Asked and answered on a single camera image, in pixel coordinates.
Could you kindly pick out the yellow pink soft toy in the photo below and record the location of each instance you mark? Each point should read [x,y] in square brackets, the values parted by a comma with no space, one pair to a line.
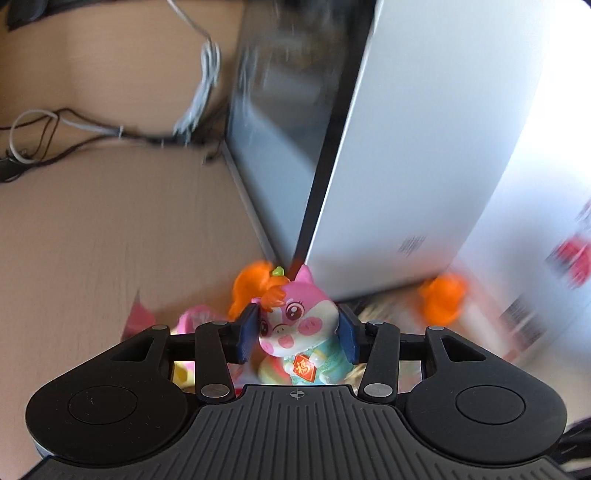
[194,318]

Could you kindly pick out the orange toy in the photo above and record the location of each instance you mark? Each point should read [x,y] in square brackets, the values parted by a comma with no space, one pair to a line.
[443,297]

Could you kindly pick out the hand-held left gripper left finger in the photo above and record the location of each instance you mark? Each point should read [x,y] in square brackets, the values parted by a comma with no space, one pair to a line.
[244,337]

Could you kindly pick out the white computer case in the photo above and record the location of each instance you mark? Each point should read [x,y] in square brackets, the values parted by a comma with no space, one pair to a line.
[415,138]

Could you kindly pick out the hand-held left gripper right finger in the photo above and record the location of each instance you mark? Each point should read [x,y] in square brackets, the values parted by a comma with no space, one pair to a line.
[349,337]

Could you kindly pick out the pink pig figurine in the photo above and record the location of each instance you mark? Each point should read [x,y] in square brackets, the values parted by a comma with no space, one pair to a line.
[295,318]

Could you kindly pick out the white carton with red label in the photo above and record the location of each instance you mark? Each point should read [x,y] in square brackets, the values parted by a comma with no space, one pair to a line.
[531,221]

